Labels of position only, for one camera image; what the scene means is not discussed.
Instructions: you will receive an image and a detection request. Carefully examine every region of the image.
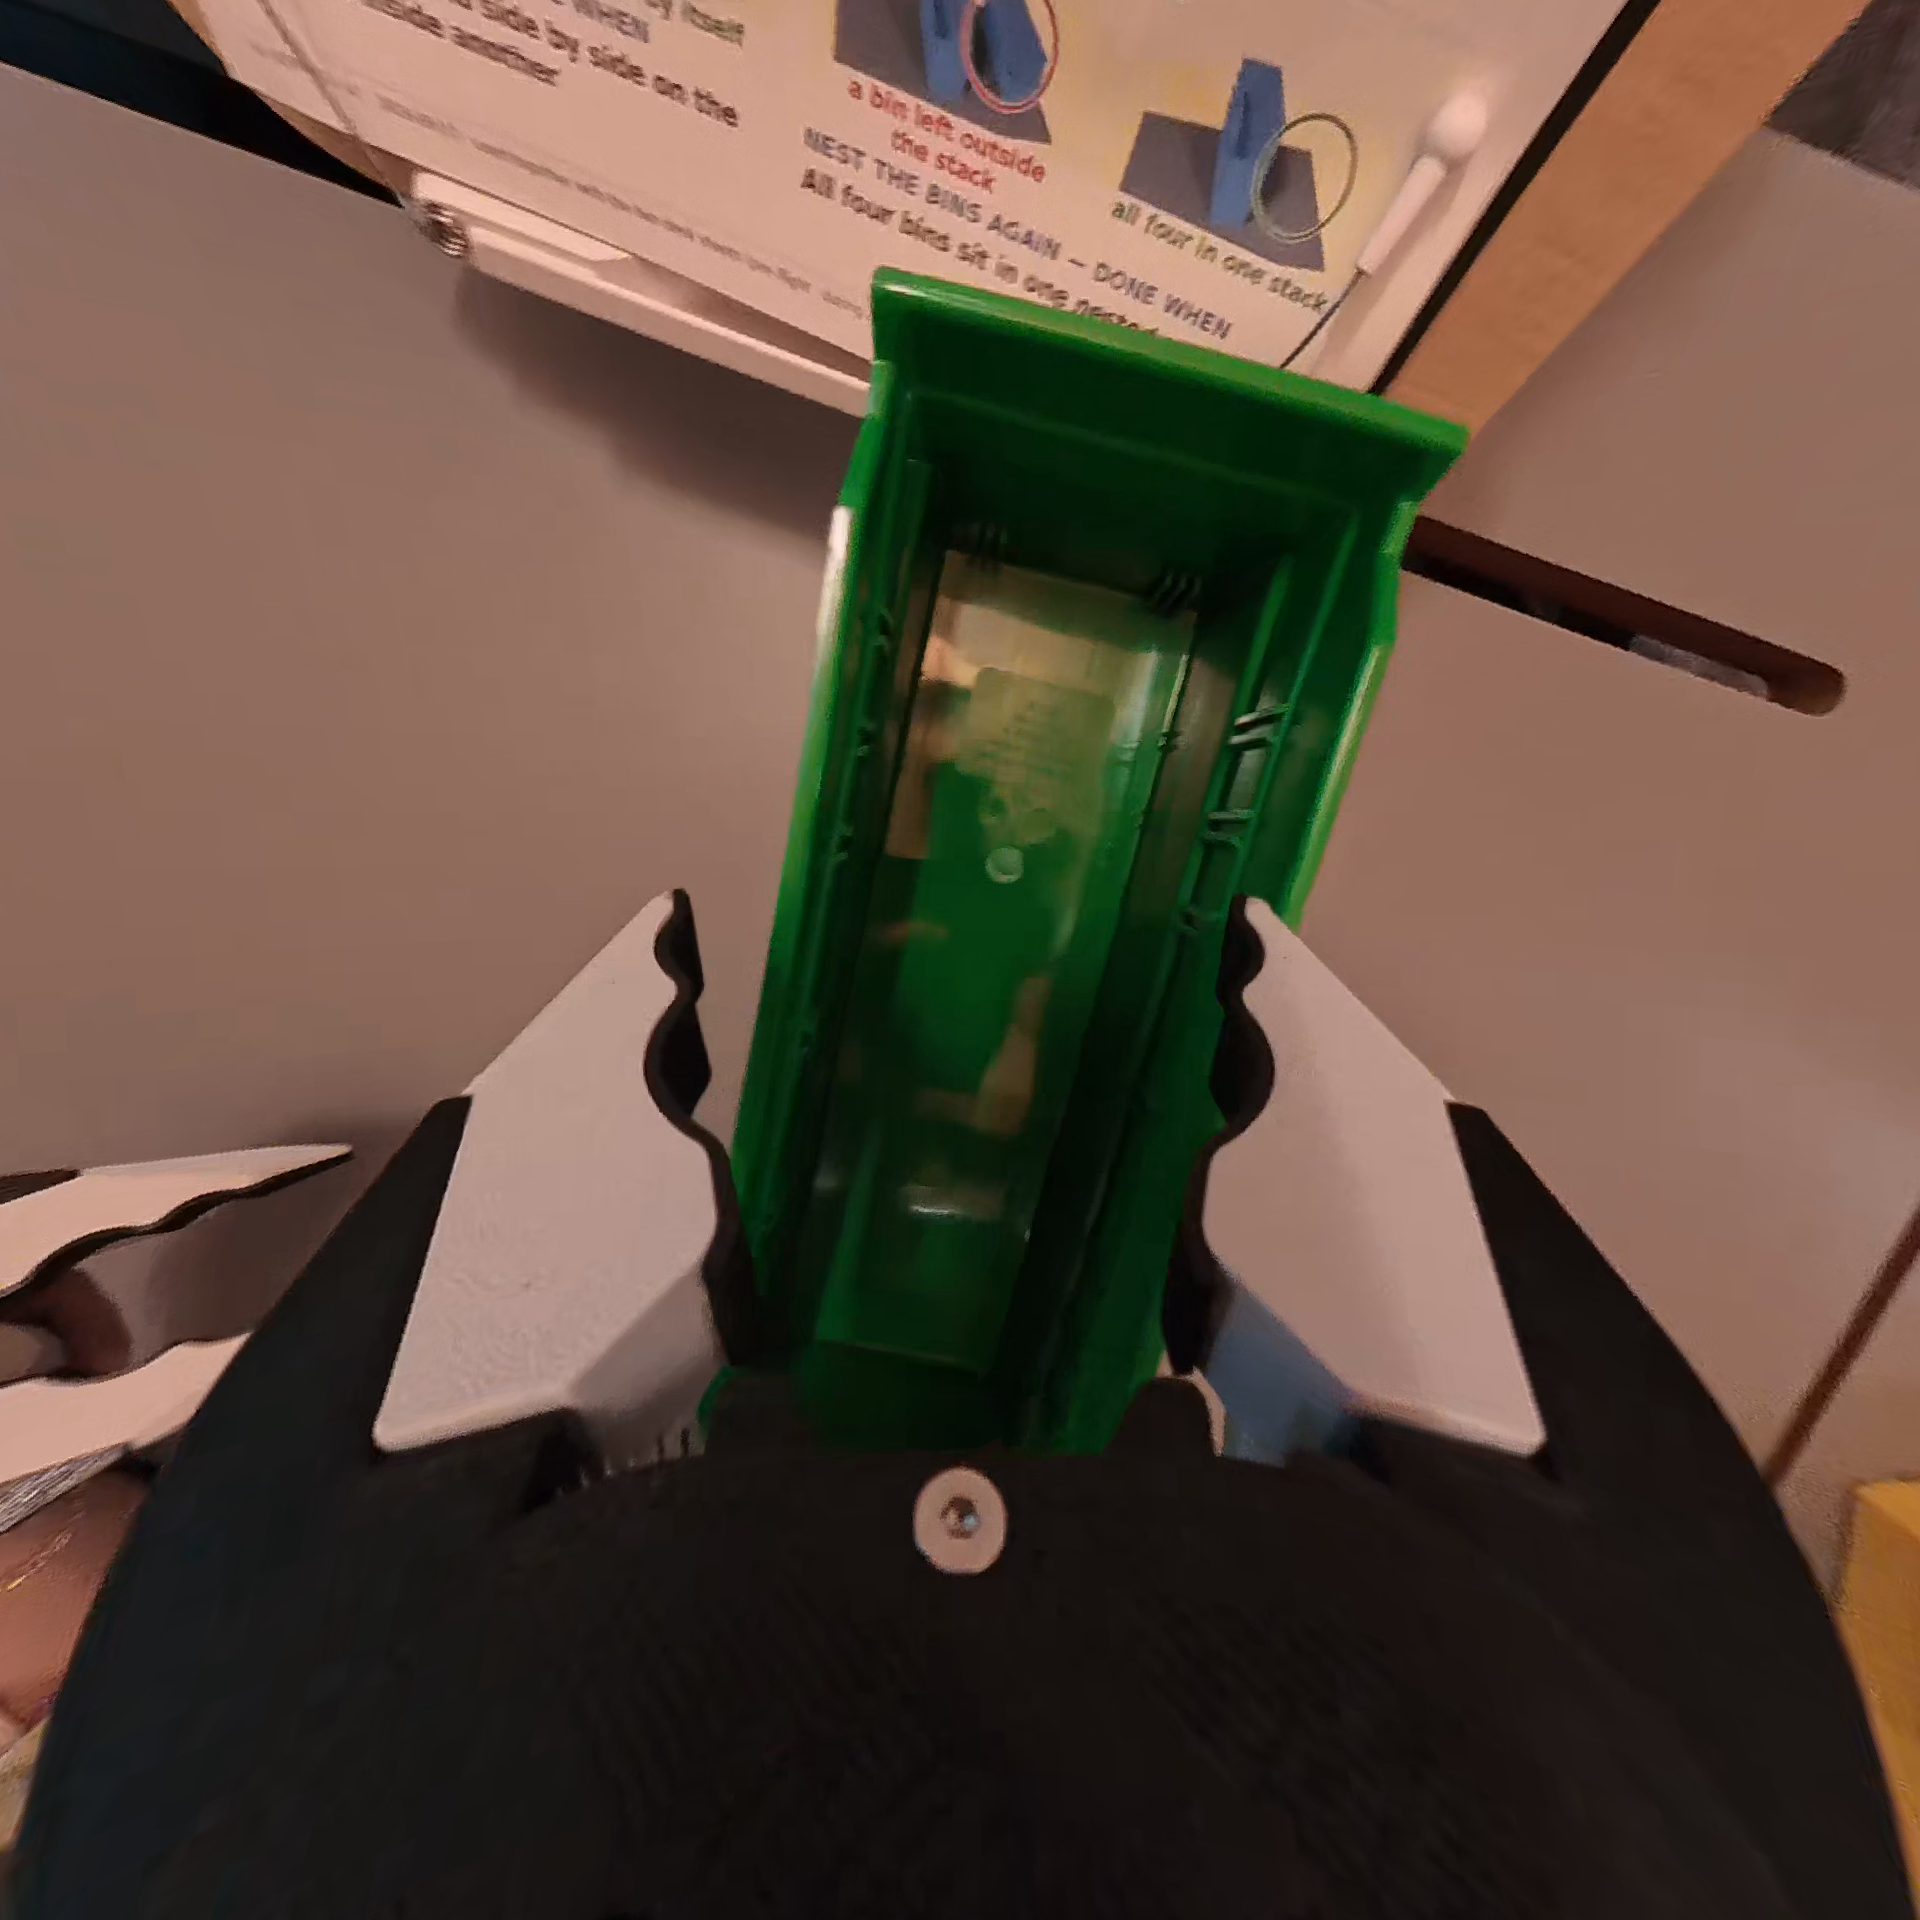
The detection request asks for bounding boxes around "white poster clip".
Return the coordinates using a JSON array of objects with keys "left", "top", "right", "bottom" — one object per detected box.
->
[{"left": 1356, "top": 90, "right": 1496, "bottom": 278}]

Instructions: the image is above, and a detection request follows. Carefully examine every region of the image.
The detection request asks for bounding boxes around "green plastic bin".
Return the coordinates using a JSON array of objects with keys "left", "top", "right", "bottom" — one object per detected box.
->
[{"left": 730, "top": 268, "right": 1468, "bottom": 1459}]

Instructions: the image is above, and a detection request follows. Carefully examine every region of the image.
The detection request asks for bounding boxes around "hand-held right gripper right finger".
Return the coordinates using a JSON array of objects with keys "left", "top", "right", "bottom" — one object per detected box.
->
[{"left": 1165, "top": 897, "right": 1547, "bottom": 1466}]

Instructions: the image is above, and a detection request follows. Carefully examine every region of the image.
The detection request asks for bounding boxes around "instruction poster sheet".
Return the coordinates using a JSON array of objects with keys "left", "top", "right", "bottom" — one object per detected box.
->
[{"left": 168, "top": 0, "right": 1637, "bottom": 410}]

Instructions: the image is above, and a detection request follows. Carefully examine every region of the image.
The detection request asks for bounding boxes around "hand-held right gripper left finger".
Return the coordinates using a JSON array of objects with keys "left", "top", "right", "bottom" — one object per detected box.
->
[{"left": 372, "top": 889, "right": 754, "bottom": 1470}]

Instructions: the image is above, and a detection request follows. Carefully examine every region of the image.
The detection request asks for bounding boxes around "stack of yellow bins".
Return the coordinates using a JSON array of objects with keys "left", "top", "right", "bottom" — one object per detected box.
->
[{"left": 1838, "top": 1476, "right": 1920, "bottom": 1779}]

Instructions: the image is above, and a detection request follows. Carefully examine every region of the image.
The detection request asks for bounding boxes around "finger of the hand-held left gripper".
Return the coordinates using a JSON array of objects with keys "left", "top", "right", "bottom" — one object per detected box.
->
[
  {"left": 0, "top": 1143, "right": 355, "bottom": 1300},
  {"left": 0, "top": 1327, "right": 259, "bottom": 1490}
]

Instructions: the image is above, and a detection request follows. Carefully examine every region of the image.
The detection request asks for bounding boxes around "instruction sheet on board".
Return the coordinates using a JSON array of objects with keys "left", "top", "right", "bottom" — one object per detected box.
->
[{"left": 1379, "top": 0, "right": 1877, "bottom": 440}]

